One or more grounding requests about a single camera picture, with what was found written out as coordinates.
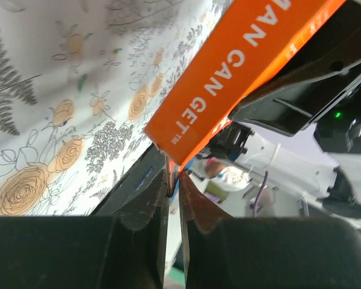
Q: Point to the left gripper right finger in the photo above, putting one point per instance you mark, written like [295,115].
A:
[221,251]

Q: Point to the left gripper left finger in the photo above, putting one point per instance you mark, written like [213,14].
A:
[125,249]

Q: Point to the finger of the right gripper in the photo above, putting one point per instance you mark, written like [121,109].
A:
[323,77]

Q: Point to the orange razor box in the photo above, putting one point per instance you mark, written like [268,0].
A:
[250,44]

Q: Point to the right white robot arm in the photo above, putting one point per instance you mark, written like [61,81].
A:
[301,131]

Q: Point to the floral tablecloth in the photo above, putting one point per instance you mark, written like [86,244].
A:
[79,80]

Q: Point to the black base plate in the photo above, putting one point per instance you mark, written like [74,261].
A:
[133,182]

